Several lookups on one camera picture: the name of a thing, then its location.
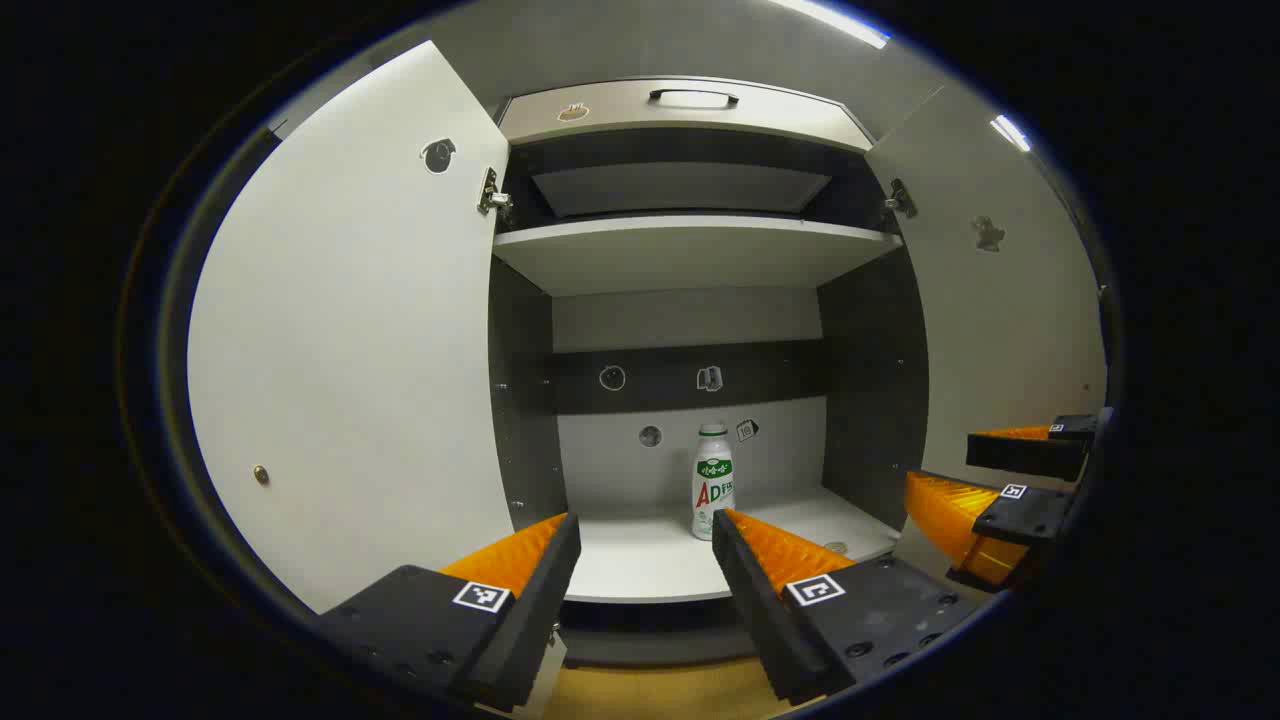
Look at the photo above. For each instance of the grey cabinet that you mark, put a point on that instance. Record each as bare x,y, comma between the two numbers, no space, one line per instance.
870,380

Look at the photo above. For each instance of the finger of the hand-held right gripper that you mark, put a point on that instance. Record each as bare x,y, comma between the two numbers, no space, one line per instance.
1020,455
1020,518

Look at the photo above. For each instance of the light grey cabinet door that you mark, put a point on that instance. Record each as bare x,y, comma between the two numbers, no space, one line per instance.
1000,330
350,350

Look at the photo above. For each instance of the metal door hinge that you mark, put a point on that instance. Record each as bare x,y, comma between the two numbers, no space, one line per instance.
492,195
898,200

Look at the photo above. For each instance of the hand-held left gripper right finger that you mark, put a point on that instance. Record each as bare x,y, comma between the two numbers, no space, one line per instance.
750,600

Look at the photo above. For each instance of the white shelf board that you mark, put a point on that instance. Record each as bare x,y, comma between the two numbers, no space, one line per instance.
690,255

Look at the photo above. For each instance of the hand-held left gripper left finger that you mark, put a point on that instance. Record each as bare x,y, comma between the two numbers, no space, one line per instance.
545,590

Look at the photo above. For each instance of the white bottle with green label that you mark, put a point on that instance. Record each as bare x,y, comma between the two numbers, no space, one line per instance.
712,480

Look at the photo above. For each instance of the ceiling light strip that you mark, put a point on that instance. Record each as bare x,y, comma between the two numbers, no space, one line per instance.
1010,132

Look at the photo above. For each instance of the grey drawer front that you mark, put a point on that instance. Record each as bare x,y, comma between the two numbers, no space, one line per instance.
620,118

